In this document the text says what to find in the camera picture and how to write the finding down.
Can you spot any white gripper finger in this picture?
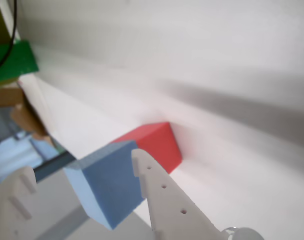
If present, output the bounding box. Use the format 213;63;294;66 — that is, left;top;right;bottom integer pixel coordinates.
0;166;42;240
131;148;231;240

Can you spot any dark grey frame bar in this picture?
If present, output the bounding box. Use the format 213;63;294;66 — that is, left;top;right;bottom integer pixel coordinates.
33;151;79;182

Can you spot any green flat block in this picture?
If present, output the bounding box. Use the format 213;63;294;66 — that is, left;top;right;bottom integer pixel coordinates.
0;39;40;85

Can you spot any blue foam cube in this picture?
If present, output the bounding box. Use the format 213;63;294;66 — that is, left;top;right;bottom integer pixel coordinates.
63;139;145;230

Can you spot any red foam cube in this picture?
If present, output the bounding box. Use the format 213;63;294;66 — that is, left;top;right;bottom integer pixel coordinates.
110;121;183;175

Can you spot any brown cardboard box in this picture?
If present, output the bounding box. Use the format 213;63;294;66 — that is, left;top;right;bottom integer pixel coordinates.
0;86;55;149

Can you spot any black thin cable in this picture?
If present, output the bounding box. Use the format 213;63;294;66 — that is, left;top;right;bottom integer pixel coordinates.
0;0;18;72

